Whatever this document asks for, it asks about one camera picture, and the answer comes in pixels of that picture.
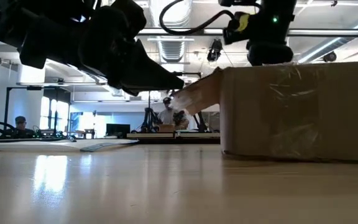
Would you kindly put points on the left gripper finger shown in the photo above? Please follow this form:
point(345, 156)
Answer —
point(135, 92)
point(148, 76)

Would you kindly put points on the taped brown cardboard box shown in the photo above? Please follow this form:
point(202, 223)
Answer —
point(291, 109)

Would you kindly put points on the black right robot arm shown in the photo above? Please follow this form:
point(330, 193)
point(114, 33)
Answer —
point(278, 28)

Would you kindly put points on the black tripod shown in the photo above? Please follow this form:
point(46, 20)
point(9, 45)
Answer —
point(149, 119)

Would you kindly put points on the person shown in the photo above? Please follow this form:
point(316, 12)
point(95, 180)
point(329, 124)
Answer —
point(22, 132)
point(166, 116)

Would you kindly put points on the black monitor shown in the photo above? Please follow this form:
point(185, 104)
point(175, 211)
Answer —
point(118, 130)

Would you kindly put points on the background wooden table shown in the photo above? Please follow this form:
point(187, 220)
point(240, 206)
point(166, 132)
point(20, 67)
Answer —
point(151, 135)

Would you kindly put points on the small brown background box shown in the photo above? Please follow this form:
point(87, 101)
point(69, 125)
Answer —
point(166, 128)

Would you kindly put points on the silver ventilation duct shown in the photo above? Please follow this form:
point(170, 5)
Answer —
point(171, 49)

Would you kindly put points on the black metal stand frame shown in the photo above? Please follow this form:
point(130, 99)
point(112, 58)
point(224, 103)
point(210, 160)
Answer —
point(6, 109)

